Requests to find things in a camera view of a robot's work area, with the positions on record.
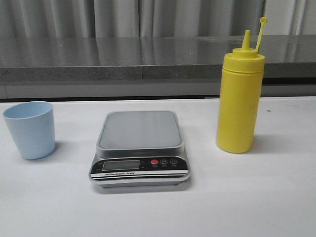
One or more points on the silver electronic kitchen scale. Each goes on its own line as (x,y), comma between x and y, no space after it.
(140,148)

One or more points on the grey stone counter ledge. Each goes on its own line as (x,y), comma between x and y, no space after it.
(289,59)

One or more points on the grey pleated curtain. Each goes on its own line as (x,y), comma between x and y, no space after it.
(153,18)

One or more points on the yellow squeeze bottle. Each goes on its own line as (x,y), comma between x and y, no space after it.
(240,90)

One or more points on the light blue plastic cup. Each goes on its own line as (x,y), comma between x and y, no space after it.
(31,125)

